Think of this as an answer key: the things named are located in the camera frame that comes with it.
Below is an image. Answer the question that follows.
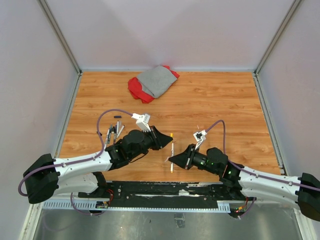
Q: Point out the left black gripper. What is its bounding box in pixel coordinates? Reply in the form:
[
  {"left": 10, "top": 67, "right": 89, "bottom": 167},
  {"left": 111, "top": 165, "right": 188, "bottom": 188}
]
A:
[{"left": 129, "top": 125, "right": 173, "bottom": 160}]

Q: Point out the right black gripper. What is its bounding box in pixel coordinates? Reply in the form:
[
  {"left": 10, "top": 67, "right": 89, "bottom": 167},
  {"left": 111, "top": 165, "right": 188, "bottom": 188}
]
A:
[{"left": 169, "top": 143, "right": 219, "bottom": 175}]

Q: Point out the white pen yellow end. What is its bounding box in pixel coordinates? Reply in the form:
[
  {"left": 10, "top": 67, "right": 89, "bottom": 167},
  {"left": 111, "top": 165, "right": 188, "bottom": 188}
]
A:
[{"left": 170, "top": 141, "right": 175, "bottom": 174}]

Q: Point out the white pen black end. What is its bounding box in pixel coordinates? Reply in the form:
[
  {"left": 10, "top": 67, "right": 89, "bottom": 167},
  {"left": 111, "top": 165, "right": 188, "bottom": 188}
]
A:
[{"left": 118, "top": 120, "right": 122, "bottom": 133}]

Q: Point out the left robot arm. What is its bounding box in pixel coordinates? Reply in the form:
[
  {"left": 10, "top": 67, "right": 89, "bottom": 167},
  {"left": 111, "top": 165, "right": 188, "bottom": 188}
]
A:
[{"left": 18, "top": 126, "right": 173, "bottom": 204}]

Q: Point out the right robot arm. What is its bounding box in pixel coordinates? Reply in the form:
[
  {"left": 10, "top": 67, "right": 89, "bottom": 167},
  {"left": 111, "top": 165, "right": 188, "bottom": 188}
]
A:
[{"left": 168, "top": 144, "right": 320, "bottom": 221}]

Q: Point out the angled white pen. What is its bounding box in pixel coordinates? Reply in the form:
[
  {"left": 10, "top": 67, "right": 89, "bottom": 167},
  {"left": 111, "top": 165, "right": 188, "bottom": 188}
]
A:
[{"left": 116, "top": 125, "right": 125, "bottom": 138}]

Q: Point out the purple pen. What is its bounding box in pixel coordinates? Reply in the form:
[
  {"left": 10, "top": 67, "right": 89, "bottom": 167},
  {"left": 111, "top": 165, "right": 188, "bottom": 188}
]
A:
[{"left": 113, "top": 121, "right": 120, "bottom": 144}]

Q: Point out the white marker blue tip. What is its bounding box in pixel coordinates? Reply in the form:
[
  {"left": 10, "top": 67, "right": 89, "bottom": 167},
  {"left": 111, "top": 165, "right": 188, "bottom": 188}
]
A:
[{"left": 105, "top": 128, "right": 112, "bottom": 145}]

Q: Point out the red cloth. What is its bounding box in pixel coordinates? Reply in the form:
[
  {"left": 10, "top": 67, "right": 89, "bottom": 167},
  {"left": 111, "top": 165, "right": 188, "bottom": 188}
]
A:
[{"left": 128, "top": 65, "right": 180, "bottom": 104}]

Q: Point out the grey folded cloth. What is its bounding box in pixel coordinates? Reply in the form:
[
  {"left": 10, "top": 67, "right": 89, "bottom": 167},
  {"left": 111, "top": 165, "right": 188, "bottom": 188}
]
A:
[{"left": 137, "top": 65, "right": 178, "bottom": 99}]

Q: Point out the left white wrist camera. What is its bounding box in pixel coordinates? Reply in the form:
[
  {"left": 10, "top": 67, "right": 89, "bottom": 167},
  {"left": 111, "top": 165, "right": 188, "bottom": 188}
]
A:
[{"left": 131, "top": 113, "right": 151, "bottom": 132}]

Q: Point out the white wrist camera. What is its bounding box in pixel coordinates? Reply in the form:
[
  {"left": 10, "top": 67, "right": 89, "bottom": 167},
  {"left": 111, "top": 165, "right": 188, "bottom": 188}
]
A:
[
  {"left": 193, "top": 129, "right": 207, "bottom": 150},
  {"left": 131, "top": 113, "right": 151, "bottom": 132}
]

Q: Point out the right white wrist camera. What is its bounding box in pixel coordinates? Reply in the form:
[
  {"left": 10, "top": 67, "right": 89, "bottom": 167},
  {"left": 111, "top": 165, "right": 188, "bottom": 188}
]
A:
[{"left": 193, "top": 129, "right": 207, "bottom": 150}]

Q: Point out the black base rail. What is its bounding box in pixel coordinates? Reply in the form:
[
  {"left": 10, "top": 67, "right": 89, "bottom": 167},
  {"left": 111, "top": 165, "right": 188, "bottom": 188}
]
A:
[{"left": 76, "top": 181, "right": 246, "bottom": 209}]

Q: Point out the grey cable duct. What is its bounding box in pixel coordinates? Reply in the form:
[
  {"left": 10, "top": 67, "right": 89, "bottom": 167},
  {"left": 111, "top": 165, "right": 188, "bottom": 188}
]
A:
[{"left": 42, "top": 199, "right": 231, "bottom": 214}]

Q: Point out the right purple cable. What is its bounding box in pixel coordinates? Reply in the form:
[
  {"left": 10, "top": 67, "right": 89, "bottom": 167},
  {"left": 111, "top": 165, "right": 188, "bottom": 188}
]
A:
[{"left": 203, "top": 119, "right": 320, "bottom": 193}]

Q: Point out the purple cable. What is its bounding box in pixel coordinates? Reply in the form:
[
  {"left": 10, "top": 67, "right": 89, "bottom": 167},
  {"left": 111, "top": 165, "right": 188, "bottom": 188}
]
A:
[
  {"left": 17, "top": 108, "right": 135, "bottom": 216},
  {"left": 203, "top": 119, "right": 320, "bottom": 193}
]

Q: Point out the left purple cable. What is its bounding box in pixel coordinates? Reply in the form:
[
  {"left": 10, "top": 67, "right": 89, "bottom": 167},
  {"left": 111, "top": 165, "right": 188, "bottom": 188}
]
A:
[{"left": 17, "top": 108, "right": 135, "bottom": 216}]

